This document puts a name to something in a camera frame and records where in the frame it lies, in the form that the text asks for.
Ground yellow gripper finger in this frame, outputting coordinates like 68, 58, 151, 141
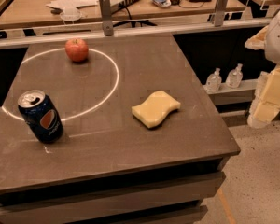
245, 26, 268, 50
247, 65, 280, 128

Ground clear sanitizer bottle right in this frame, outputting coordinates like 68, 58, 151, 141
226, 63, 243, 88

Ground yellow sponge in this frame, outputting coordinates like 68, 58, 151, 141
132, 91, 181, 129

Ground blue pepsi can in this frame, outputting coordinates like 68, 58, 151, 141
18, 90, 63, 144

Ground lower cabinet drawer front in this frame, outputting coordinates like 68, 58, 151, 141
110, 205, 208, 224

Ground clear sanitizer bottle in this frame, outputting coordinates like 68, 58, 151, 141
226, 63, 243, 88
205, 68, 222, 92

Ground red apple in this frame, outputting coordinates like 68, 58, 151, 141
65, 38, 89, 63

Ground grey power strip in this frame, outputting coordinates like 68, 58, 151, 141
110, 0, 139, 13

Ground grey metal post right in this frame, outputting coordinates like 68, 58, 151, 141
212, 0, 228, 27

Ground clear sanitizer bottle left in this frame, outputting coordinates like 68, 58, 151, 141
205, 68, 222, 92

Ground clear round lid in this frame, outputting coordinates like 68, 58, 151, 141
60, 7, 82, 21

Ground grey metal post left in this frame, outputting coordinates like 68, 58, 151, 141
99, 0, 114, 36

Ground grey metal post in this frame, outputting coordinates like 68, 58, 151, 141
212, 0, 228, 27
99, 0, 114, 36

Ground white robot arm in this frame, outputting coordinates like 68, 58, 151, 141
245, 10, 280, 128

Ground upper cabinet drawer front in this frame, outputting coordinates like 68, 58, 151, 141
0, 172, 226, 224

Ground cabinet drawer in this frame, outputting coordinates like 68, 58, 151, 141
110, 205, 208, 224
0, 172, 226, 224

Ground white papers on desk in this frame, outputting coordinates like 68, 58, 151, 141
47, 0, 98, 9

